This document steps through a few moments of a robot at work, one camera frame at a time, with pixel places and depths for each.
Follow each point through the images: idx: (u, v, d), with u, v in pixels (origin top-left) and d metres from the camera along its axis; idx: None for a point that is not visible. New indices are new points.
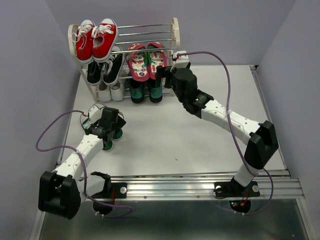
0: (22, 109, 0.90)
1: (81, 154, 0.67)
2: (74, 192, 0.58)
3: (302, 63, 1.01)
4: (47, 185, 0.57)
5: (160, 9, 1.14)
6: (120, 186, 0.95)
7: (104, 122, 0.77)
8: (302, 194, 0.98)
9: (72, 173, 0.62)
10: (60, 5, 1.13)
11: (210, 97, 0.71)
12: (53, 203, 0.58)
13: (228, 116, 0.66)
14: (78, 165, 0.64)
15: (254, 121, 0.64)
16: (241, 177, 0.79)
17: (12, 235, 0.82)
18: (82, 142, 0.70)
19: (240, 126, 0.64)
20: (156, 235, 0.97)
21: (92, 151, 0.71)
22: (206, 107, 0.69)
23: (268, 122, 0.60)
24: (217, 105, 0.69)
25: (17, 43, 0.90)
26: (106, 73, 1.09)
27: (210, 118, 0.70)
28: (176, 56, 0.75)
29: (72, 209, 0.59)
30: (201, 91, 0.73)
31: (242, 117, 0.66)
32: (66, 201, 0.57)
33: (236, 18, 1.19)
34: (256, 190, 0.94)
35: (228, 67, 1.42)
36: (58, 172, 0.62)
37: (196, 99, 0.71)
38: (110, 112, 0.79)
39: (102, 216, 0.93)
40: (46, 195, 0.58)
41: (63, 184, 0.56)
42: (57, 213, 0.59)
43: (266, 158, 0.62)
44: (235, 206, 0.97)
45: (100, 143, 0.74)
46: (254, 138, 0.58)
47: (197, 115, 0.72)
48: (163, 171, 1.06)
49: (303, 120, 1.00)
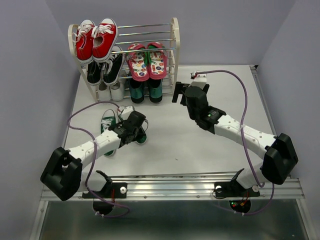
0: (21, 109, 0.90)
1: (96, 145, 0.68)
2: (76, 177, 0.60)
3: (303, 63, 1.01)
4: (57, 159, 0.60)
5: (160, 8, 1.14)
6: (119, 186, 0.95)
7: (128, 125, 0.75)
8: (302, 194, 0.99)
9: (81, 157, 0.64)
10: (60, 5, 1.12)
11: (222, 112, 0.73)
12: (53, 180, 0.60)
13: (241, 130, 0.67)
14: (90, 153, 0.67)
15: (268, 134, 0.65)
16: (243, 179, 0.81)
17: (12, 235, 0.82)
18: (101, 135, 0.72)
19: (255, 140, 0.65)
20: (156, 235, 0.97)
21: (108, 146, 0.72)
22: (218, 122, 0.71)
23: (285, 135, 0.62)
24: (230, 120, 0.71)
25: (16, 43, 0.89)
26: (106, 73, 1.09)
27: (224, 132, 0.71)
28: (195, 74, 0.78)
29: (68, 192, 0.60)
30: (213, 107, 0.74)
31: (257, 131, 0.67)
32: (65, 182, 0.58)
33: (236, 18, 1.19)
34: (256, 190, 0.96)
35: (228, 67, 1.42)
36: (70, 152, 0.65)
37: (209, 114, 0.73)
38: (136, 116, 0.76)
39: (101, 215, 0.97)
40: (51, 169, 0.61)
41: (71, 164, 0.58)
42: (54, 190, 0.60)
43: (285, 173, 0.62)
44: (235, 206, 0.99)
45: (116, 144, 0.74)
46: (270, 152, 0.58)
47: (210, 130, 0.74)
48: (163, 171, 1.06)
49: (304, 120, 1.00)
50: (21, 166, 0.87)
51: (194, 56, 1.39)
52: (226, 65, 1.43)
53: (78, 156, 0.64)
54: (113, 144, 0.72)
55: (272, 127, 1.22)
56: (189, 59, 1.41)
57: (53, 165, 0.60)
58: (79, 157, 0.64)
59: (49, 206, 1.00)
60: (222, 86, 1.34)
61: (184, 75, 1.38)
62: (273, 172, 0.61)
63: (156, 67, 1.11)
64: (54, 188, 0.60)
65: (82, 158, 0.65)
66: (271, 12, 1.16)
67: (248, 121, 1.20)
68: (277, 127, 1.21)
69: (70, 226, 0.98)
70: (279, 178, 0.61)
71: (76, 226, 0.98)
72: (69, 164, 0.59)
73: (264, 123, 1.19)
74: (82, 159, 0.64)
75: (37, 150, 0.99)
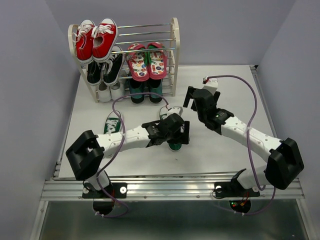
0: (21, 110, 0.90)
1: (124, 138, 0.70)
2: (95, 164, 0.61)
3: (302, 63, 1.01)
4: (84, 141, 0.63)
5: (160, 8, 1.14)
6: (120, 186, 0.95)
7: (164, 127, 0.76)
8: (302, 194, 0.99)
9: (106, 147, 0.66)
10: (60, 5, 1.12)
11: (230, 113, 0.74)
12: (76, 159, 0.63)
13: (247, 132, 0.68)
14: (115, 145, 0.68)
15: (274, 138, 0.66)
16: (244, 180, 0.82)
17: (12, 235, 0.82)
18: (133, 130, 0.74)
19: (260, 143, 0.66)
20: (156, 235, 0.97)
21: (135, 143, 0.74)
22: (225, 123, 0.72)
23: (291, 140, 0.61)
24: (237, 121, 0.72)
25: (16, 43, 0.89)
26: (106, 73, 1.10)
27: (230, 133, 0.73)
28: (207, 78, 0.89)
29: (84, 175, 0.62)
30: (222, 109, 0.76)
31: (263, 134, 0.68)
32: (83, 165, 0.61)
33: (236, 18, 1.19)
34: (256, 190, 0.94)
35: (227, 67, 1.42)
36: (98, 138, 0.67)
37: (217, 115, 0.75)
38: (173, 120, 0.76)
39: (101, 216, 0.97)
40: (77, 148, 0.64)
41: (93, 150, 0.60)
42: (73, 167, 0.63)
43: (290, 178, 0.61)
44: (235, 206, 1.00)
45: (143, 143, 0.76)
46: (274, 155, 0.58)
47: (217, 130, 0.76)
48: (164, 171, 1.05)
49: (304, 120, 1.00)
50: (21, 166, 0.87)
51: (193, 56, 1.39)
52: (226, 65, 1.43)
53: (103, 145, 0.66)
54: (140, 142, 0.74)
55: (272, 127, 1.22)
56: (189, 59, 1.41)
57: (79, 145, 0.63)
58: (103, 146, 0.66)
59: (49, 206, 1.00)
60: (222, 86, 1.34)
61: (184, 75, 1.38)
62: (276, 175, 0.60)
63: (156, 67, 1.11)
64: (74, 165, 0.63)
65: (106, 147, 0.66)
66: (271, 12, 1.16)
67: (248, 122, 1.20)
68: (277, 127, 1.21)
69: (70, 227, 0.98)
70: (282, 183, 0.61)
71: (76, 226, 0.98)
72: (92, 149, 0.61)
73: (264, 123, 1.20)
74: (105, 149, 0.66)
75: (37, 150, 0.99)
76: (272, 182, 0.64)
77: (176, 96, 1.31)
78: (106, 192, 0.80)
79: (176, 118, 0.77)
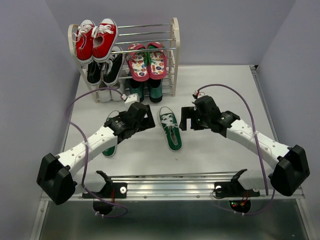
0: (21, 110, 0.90)
1: (88, 147, 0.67)
2: (67, 184, 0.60)
3: (302, 63, 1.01)
4: (47, 166, 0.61)
5: (160, 8, 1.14)
6: (119, 186, 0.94)
7: (128, 118, 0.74)
8: (302, 194, 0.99)
9: (71, 164, 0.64)
10: (60, 5, 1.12)
11: (236, 116, 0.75)
12: (46, 185, 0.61)
13: (255, 137, 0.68)
14: (81, 158, 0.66)
15: (282, 144, 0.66)
16: (246, 182, 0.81)
17: (12, 235, 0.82)
18: (96, 134, 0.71)
19: (268, 149, 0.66)
20: (156, 235, 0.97)
21: (102, 146, 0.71)
22: (231, 126, 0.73)
23: (298, 148, 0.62)
24: (244, 125, 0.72)
25: (16, 43, 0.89)
26: (106, 73, 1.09)
27: (236, 137, 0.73)
28: (197, 91, 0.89)
29: (63, 195, 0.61)
30: (227, 111, 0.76)
31: (271, 140, 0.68)
32: (57, 187, 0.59)
33: (236, 18, 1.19)
34: (256, 190, 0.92)
35: (227, 67, 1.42)
36: (60, 158, 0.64)
37: (222, 117, 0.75)
38: (137, 108, 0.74)
39: (101, 216, 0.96)
40: (43, 175, 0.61)
41: (59, 172, 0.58)
42: (49, 193, 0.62)
43: (295, 185, 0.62)
44: (235, 205, 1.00)
45: (114, 141, 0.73)
46: (282, 163, 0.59)
47: (223, 133, 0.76)
48: (164, 171, 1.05)
49: (304, 120, 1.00)
50: (21, 166, 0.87)
51: (193, 56, 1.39)
52: (226, 65, 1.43)
53: (67, 164, 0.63)
54: (108, 143, 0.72)
55: (272, 127, 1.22)
56: (189, 60, 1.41)
57: (44, 171, 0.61)
58: (68, 165, 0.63)
59: (49, 206, 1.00)
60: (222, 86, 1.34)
61: (184, 75, 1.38)
62: (282, 181, 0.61)
63: (156, 67, 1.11)
64: (49, 191, 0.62)
65: (71, 164, 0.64)
66: (271, 12, 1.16)
67: (248, 121, 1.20)
68: (277, 127, 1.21)
69: (70, 227, 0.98)
70: (287, 189, 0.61)
71: (77, 226, 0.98)
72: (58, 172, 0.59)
73: (264, 123, 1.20)
74: (71, 166, 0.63)
75: (36, 150, 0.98)
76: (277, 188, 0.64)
77: (176, 95, 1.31)
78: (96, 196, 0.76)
79: (138, 106, 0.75)
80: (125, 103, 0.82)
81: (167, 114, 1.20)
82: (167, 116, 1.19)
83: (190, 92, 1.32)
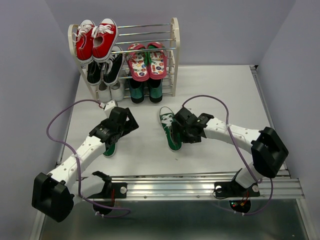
0: (21, 110, 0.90)
1: (79, 159, 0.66)
2: (66, 198, 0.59)
3: (302, 63, 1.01)
4: (41, 186, 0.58)
5: (160, 8, 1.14)
6: (119, 186, 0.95)
7: (111, 123, 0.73)
8: (302, 194, 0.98)
9: (65, 179, 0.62)
10: (60, 5, 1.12)
11: (210, 116, 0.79)
12: (44, 205, 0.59)
13: (228, 129, 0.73)
14: (74, 170, 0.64)
15: (253, 130, 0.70)
16: (243, 179, 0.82)
17: (12, 235, 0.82)
18: (84, 144, 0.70)
19: (241, 137, 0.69)
20: (156, 235, 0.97)
21: (92, 155, 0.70)
22: (207, 125, 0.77)
23: (269, 129, 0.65)
24: (218, 122, 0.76)
25: (16, 43, 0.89)
26: (106, 73, 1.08)
27: (214, 134, 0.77)
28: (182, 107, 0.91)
29: (62, 210, 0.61)
30: (202, 113, 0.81)
31: (243, 128, 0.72)
32: (56, 204, 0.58)
33: (236, 18, 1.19)
34: (256, 190, 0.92)
35: (227, 67, 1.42)
36: (52, 175, 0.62)
37: (198, 120, 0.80)
38: (117, 113, 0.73)
39: (101, 216, 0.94)
40: (38, 196, 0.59)
41: (56, 188, 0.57)
42: (48, 213, 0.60)
43: (277, 166, 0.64)
44: (235, 206, 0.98)
45: (102, 148, 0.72)
46: (257, 146, 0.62)
47: (202, 134, 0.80)
48: (164, 171, 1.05)
49: (304, 120, 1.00)
50: (21, 167, 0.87)
51: (193, 56, 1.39)
52: (226, 65, 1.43)
53: (61, 179, 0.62)
54: (97, 151, 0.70)
55: (272, 127, 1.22)
56: (189, 59, 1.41)
57: (38, 192, 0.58)
58: (63, 180, 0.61)
59: None
60: (222, 86, 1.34)
61: (184, 75, 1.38)
62: (263, 165, 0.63)
63: (156, 67, 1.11)
64: (46, 210, 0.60)
65: (65, 178, 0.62)
66: (271, 12, 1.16)
67: (248, 121, 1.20)
68: (277, 127, 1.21)
69: (70, 227, 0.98)
70: (271, 172, 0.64)
71: (77, 226, 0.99)
72: (54, 189, 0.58)
73: (264, 123, 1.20)
74: (66, 181, 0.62)
75: (36, 150, 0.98)
76: (262, 173, 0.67)
77: (176, 95, 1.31)
78: (97, 205, 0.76)
79: (119, 110, 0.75)
80: (105, 110, 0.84)
81: (167, 114, 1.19)
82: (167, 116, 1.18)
83: (190, 91, 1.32)
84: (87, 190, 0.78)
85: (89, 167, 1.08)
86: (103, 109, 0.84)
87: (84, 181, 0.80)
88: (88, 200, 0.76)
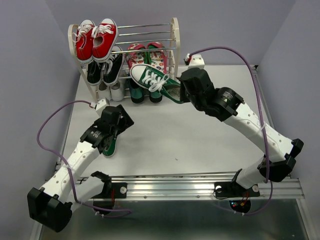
0: (21, 110, 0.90)
1: (70, 170, 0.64)
2: (62, 210, 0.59)
3: (303, 62, 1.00)
4: (35, 202, 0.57)
5: (160, 8, 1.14)
6: (120, 186, 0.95)
7: (103, 125, 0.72)
8: (302, 194, 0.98)
9: (58, 192, 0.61)
10: (60, 5, 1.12)
11: (239, 99, 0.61)
12: (41, 217, 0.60)
13: (263, 131, 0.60)
14: (67, 182, 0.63)
15: (286, 138, 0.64)
16: (243, 180, 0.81)
17: (12, 236, 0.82)
18: (75, 152, 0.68)
19: (276, 145, 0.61)
20: (156, 235, 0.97)
21: (85, 162, 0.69)
22: (237, 113, 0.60)
23: (301, 143, 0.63)
24: (249, 113, 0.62)
25: (16, 44, 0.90)
26: (106, 73, 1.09)
27: (238, 124, 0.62)
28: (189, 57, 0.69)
29: (61, 221, 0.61)
30: (225, 88, 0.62)
31: (276, 133, 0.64)
32: (54, 217, 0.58)
33: (235, 18, 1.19)
34: (256, 190, 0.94)
35: (227, 67, 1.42)
36: (45, 189, 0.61)
37: (225, 99, 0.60)
38: (109, 114, 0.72)
39: (102, 216, 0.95)
40: (34, 210, 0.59)
41: (50, 203, 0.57)
42: (47, 224, 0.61)
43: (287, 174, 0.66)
44: (235, 206, 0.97)
45: (96, 152, 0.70)
46: (288, 161, 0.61)
47: (221, 117, 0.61)
48: (163, 171, 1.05)
49: (304, 120, 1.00)
50: (20, 166, 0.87)
51: None
52: (225, 65, 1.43)
53: (54, 193, 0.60)
54: (90, 158, 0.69)
55: (272, 126, 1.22)
56: None
57: (34, 207, 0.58)
58: (56, 193, 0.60)
59: None
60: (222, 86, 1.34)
61: None
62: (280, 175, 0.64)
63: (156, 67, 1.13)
64: (45, 222, 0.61)
65: (58, 192, 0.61)
66: (271, 11, 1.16)
67: None
68: (277, 127, 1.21)
69: (70, 227, 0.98)
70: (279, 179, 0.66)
71: (77, 226, 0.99)
72: (48, 203, 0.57)
73: None
74: (59, 194, 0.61)
75: (36, 150, 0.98)
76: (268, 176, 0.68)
77: None
78: (98, 208, 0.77)
79: (110, 111, 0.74)
80: (97, 109, 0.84)
81: (147, 74, 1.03)
82: (152, 74, 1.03)
83: None
84: (86, 193, 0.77)
85: (89, 167, 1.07)
86: (95, 108, 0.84)
87: (87, 182, 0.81)
88: (86, 204, 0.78)
